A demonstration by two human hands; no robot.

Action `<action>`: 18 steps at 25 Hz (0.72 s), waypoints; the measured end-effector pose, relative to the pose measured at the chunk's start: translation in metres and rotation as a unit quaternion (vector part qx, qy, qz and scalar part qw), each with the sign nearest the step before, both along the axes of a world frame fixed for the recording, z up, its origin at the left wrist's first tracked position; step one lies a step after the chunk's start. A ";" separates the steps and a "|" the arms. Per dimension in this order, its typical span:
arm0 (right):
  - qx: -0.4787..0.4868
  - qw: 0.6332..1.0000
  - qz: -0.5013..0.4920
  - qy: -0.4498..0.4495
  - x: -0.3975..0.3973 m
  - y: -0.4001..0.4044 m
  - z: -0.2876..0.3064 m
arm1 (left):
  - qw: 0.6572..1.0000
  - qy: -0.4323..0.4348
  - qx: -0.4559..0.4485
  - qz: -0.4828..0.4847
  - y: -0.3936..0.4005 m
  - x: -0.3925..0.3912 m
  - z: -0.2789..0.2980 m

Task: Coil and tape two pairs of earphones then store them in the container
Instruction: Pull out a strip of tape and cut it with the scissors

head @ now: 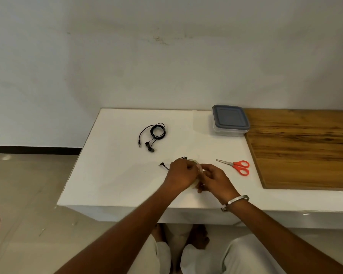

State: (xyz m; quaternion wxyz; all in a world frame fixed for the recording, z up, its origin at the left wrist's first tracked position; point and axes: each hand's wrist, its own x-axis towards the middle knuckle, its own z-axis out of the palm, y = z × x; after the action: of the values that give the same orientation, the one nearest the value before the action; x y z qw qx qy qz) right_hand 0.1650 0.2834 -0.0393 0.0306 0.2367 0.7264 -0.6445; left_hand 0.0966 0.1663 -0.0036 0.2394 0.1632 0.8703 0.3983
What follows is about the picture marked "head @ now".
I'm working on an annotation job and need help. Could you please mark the clear tape roll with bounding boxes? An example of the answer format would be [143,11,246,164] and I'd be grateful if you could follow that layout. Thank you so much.
[186,159,203,189]

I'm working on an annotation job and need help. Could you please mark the container with grey lid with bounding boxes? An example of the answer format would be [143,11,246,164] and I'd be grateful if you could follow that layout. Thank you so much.
[212,104,251,137]

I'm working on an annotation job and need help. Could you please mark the brown wooden board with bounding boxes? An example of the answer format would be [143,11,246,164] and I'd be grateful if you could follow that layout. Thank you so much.
[244,108,343,191]

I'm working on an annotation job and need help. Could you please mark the person's left forearm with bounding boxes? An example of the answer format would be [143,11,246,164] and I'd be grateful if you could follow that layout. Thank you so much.
[54,181,179,274]

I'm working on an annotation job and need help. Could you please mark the person's white trousers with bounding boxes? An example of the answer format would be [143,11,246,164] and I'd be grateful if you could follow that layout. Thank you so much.
[128,234,286,274]

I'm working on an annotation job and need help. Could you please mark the person's left hand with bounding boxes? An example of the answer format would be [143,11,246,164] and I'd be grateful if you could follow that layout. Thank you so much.
[161,158,202,194]

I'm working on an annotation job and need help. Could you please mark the silver bracelet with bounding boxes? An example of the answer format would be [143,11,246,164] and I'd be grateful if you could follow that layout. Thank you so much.
[220,195,250,212]

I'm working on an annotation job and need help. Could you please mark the person's right foot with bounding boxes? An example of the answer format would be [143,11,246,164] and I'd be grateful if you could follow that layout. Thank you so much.
[187,224,210,250]

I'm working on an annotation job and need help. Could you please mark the black skirting board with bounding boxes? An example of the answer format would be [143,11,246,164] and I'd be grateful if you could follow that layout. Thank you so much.
[0,145,83,155]

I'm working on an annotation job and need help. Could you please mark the person's left foot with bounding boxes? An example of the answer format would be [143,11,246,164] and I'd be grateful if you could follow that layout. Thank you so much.
[151,224,165,243]

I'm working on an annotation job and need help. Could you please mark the person's right hand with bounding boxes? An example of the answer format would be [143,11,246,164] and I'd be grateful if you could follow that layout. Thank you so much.
[197,164,242,206]

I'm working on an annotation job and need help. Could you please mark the black wired earphones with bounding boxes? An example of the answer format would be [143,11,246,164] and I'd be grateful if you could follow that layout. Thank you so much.
[159,156,189,172]
[138,122,167,153]

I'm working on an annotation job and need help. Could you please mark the person's right forearm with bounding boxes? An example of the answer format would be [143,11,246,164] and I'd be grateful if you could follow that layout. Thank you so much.
[227,201,343,274]

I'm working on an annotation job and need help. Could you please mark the person's foot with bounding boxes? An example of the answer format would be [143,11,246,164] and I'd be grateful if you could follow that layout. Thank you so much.
[187,224,210,250]
[151,224,165,243]

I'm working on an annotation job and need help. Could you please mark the red-handled scissors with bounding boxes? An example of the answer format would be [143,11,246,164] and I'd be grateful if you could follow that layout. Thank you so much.
[216,159,250,177]

